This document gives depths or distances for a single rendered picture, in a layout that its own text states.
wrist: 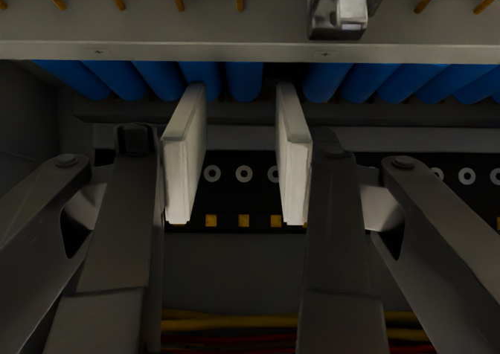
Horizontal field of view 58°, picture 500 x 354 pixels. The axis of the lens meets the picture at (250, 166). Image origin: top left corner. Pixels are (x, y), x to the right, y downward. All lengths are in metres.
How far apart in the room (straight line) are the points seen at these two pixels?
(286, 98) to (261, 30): 0.03
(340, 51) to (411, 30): 0.02
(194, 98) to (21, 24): 0.06
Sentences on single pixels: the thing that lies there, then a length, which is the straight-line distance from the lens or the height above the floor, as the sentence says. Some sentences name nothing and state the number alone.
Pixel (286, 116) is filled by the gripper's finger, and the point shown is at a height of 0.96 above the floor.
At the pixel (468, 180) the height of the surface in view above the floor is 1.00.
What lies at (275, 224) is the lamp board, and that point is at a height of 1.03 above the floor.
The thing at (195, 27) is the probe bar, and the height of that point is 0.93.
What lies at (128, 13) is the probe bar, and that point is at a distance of 0.17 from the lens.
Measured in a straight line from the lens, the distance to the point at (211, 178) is 0.29.
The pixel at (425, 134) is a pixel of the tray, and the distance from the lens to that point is 0.31.
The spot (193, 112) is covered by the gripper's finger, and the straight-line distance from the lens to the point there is 0.16.
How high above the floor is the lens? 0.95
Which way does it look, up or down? 9 degrees up
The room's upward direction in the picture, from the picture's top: 179 degrees counter-clockwise
